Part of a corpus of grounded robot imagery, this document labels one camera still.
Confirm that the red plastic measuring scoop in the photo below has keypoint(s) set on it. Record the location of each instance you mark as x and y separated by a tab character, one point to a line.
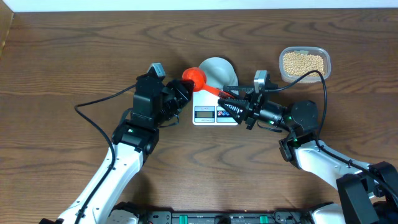
198	77

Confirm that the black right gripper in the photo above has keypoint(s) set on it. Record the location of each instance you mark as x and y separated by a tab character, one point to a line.
250	108

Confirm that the grey plastic bowl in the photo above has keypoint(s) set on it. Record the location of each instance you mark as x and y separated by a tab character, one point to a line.
219	72

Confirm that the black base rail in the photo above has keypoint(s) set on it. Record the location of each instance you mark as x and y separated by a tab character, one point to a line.
127	212

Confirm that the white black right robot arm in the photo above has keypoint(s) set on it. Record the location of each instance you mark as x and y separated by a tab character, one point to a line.
367	191

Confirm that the white digital kitchen scale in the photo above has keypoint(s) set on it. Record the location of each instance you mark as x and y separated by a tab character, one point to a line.
207	112

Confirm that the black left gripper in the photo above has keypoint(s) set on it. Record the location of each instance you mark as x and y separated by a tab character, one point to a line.
180	99

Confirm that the clear container of soybeans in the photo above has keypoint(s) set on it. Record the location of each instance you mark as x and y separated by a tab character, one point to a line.
297	61

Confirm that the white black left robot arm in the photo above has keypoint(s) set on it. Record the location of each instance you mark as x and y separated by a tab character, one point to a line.
133	140

